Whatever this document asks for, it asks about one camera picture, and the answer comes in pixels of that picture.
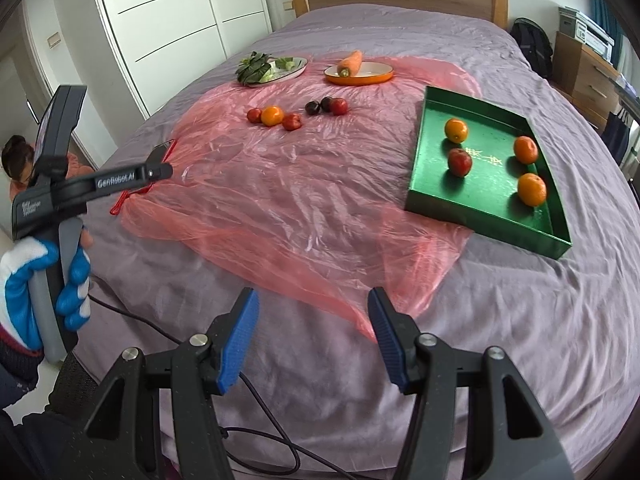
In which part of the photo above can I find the grey white printer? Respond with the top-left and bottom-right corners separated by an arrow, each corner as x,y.
558,6 -> 616,61

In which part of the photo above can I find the orange rimmed plate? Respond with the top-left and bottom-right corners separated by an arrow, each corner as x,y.
324,61 -> 395,86

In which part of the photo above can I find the green bok choy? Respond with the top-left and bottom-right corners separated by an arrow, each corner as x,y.
236,51 -> 297,85

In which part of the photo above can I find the person's left forearm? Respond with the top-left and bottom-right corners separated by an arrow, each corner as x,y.
0,322 -> 76,480

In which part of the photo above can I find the black backpack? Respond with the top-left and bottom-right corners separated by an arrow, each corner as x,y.
510,17 -> 554,78

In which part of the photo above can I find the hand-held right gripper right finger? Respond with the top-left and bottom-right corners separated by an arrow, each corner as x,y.
367,286 -> 576,480

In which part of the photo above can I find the green rectangular tray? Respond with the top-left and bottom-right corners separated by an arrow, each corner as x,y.
404,85 -> 572,261

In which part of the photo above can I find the wooden drawer cabinet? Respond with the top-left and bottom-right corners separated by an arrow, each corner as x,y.
552,31 -> 626,131

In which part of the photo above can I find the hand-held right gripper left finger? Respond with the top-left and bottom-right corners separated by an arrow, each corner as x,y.
47,287 -> 261,480

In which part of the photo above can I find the person's left hand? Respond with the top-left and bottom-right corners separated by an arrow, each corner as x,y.
0,230 -> 94,351

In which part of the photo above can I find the pink plastic sheet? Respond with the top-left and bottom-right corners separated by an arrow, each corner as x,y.
122,55 -> 483,343

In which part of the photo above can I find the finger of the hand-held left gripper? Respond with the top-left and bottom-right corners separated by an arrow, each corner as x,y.
145,161 -> 174,183

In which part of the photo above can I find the dark hanging bag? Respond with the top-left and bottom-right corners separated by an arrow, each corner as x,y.
602,105 -> 638,166

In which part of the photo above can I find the carrot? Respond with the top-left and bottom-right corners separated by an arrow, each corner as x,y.
336,50 -> 363,79

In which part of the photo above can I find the red lanyard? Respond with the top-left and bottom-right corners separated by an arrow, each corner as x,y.
110,186 -> 151,216

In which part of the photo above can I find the patterned white plate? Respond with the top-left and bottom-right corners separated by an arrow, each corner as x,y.
240,56 -> 309,88

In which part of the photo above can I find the white wardrobe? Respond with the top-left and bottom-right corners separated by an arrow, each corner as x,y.
87,0 -> 273,116

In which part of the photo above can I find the bed with purple sheet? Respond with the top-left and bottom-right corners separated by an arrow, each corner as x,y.
75,2 -> 640,480

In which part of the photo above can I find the teal curtain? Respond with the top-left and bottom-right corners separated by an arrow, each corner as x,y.
590,0 -> 626,66

